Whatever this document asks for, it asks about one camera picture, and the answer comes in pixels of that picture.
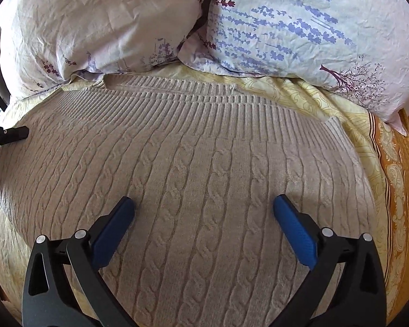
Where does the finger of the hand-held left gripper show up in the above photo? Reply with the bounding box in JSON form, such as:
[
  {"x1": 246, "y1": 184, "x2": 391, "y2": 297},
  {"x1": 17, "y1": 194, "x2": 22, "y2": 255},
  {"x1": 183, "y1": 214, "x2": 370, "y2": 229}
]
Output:
[{"x1": 0, "y1": 126, "x2": 30, "y2": 144}]

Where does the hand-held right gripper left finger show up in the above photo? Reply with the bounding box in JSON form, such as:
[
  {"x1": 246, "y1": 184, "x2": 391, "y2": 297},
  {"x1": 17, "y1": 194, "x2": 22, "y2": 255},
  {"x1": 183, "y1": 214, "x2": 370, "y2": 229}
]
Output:
[{"x1": 22, "y1": 196, "x2": 139, "y2": 327}]

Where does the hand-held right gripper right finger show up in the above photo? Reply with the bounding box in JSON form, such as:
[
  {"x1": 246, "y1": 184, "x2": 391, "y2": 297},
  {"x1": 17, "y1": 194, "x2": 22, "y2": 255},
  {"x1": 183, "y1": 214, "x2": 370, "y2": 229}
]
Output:
[{"x1": 273, "y1": 194, "x2": 386, "y2": 327}]

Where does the beige cable-knit sweater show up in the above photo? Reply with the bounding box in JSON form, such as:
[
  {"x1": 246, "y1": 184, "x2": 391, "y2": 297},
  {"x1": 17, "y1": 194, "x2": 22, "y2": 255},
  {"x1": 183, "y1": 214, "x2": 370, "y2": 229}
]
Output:
[{"x1": 0, "y1": 74, "x2": 382, "y2": 327}]

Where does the yellow patterned bed sheet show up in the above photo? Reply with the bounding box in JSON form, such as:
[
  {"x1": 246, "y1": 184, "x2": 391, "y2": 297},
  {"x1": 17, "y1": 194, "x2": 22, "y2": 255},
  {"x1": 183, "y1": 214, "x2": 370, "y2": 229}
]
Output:
[{"x1": 0, "y1": 63, "x2": 409, "y2": 327}]

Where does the white pillow with purple flowers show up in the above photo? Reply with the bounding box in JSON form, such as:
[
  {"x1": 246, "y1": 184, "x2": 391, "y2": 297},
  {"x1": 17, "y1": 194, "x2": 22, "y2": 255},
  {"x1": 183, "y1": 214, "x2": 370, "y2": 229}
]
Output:
[{"x1": 0, "y1": 0, "x2": 209, "y2": 110}]

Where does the white pillow with blue lavender print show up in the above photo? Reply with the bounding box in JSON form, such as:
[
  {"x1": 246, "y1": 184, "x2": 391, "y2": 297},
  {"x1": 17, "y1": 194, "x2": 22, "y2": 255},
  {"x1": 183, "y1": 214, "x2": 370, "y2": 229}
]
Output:
[{"x1": 179, "y1": 0, "x2": 409, "y2": 134}]

